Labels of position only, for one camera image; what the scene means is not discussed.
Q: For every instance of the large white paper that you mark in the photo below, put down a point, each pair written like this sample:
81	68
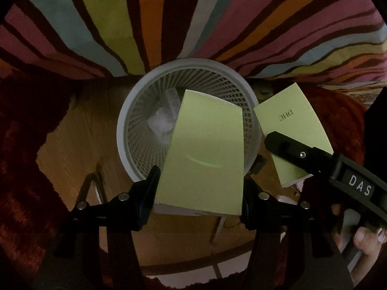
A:
160	122

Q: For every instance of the white paper bag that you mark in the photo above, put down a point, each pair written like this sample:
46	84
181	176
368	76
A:
173	100

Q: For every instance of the floral patterned mattress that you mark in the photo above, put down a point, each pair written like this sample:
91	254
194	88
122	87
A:
350	89

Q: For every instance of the striped colourful bed sheet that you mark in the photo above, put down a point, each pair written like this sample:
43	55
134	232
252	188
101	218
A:
211	21

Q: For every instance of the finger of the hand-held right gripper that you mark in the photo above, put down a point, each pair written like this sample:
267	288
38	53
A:
290	149
258	164

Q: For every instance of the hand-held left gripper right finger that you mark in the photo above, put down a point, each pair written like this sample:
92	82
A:
251	208

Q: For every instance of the metal tube frame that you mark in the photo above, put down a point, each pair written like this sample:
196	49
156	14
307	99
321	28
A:
96	187

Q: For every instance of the white plastic mesh waste basket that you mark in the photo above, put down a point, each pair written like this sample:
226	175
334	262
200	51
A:
136	127

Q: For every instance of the light green cardboard box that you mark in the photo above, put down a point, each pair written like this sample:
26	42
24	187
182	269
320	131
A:
287	117
205	157

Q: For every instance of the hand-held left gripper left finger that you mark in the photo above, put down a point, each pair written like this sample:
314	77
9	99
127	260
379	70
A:
148	190

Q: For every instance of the person's right hand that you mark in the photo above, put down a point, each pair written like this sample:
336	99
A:
369	238

